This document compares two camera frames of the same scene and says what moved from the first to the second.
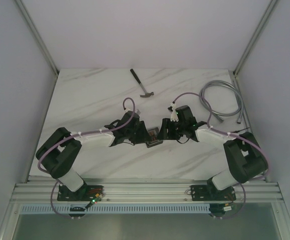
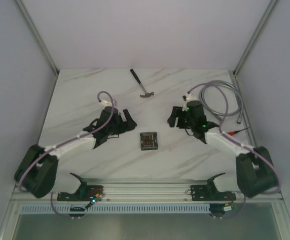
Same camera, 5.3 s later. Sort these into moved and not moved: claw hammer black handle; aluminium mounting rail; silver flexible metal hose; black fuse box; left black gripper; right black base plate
Moved: black fuse box; left black gripper
Not moved: right black base plate; claw hammer black handle; silver flexible metal hose; aluminium mounting rail
